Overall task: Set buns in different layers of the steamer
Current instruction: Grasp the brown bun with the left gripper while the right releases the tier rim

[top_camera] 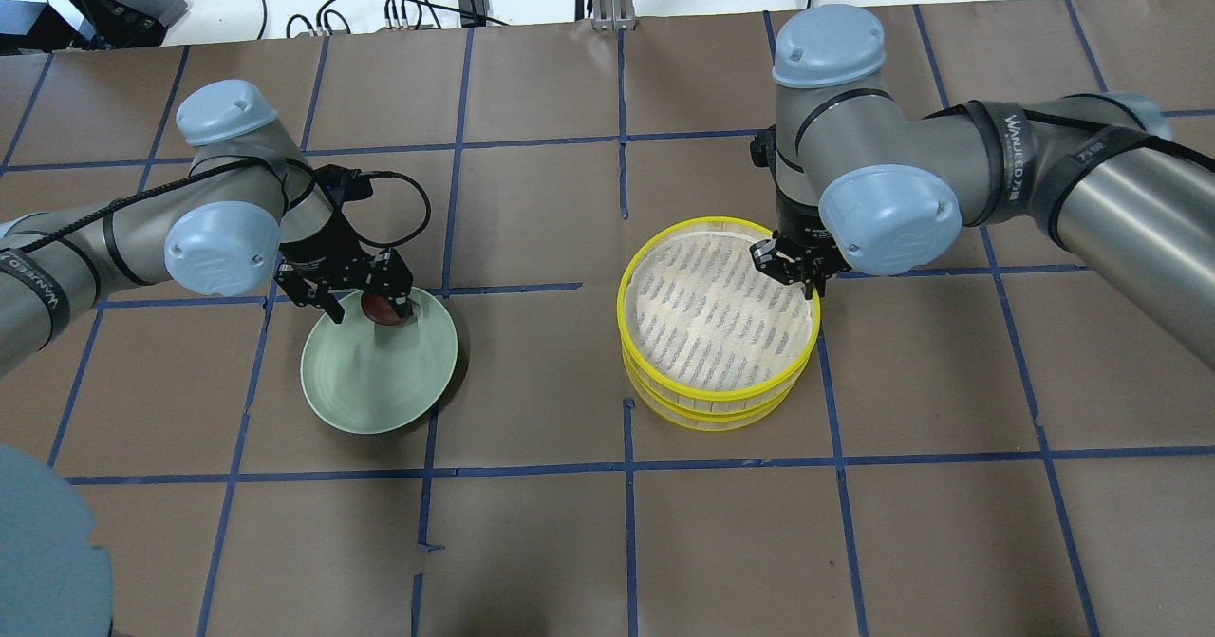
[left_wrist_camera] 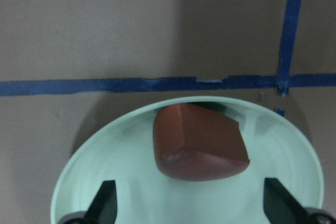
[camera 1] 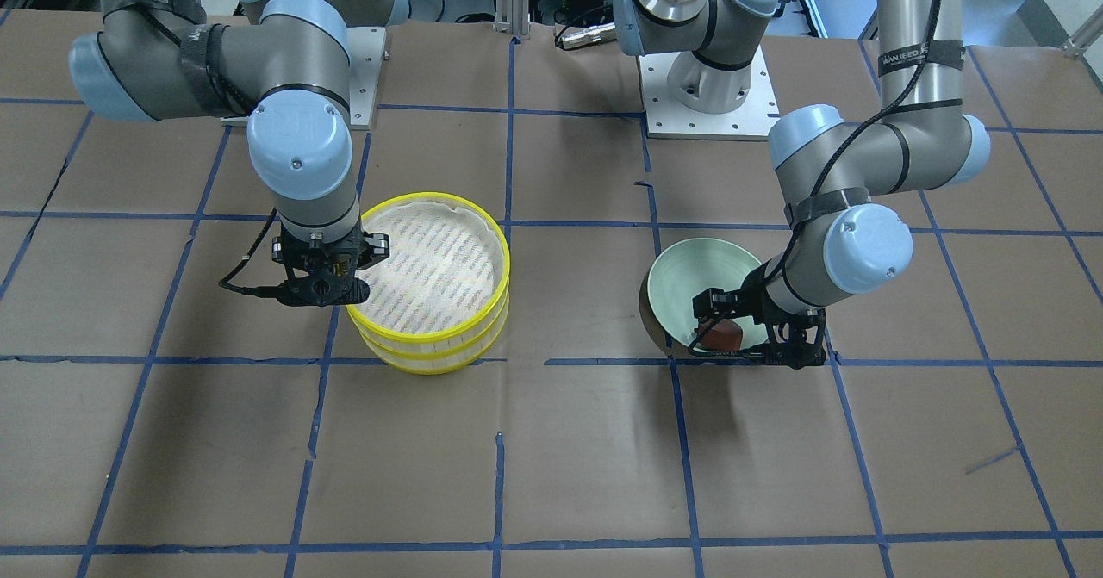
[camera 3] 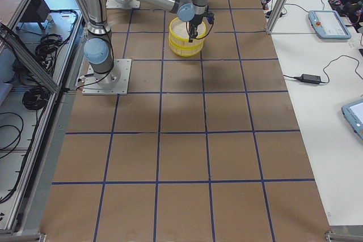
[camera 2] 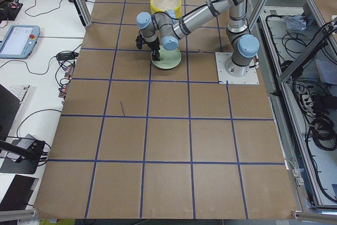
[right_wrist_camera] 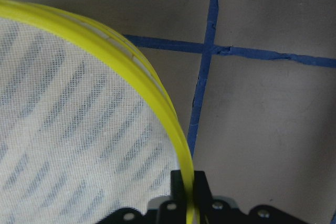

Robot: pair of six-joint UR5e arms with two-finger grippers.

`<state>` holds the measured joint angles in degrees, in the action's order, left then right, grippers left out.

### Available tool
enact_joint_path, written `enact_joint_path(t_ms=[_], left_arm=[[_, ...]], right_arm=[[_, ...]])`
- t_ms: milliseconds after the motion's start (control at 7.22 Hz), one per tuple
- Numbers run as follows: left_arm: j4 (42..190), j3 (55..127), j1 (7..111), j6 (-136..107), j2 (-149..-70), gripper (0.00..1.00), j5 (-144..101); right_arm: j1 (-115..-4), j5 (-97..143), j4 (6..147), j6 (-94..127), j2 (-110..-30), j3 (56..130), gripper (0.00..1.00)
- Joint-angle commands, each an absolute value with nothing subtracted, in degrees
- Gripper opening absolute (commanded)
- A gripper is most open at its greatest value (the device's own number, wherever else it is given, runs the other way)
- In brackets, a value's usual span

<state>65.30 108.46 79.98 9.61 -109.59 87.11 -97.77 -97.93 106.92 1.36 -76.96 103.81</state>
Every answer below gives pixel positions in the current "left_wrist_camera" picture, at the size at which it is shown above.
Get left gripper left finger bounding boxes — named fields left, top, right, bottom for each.
left=59, top=180, right=117, bottom=224

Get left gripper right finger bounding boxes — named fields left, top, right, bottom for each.
left=264, top=178, right=335, bottom=224

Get light green plate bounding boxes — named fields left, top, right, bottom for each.
left=50, top=96, right=324, bottom=223

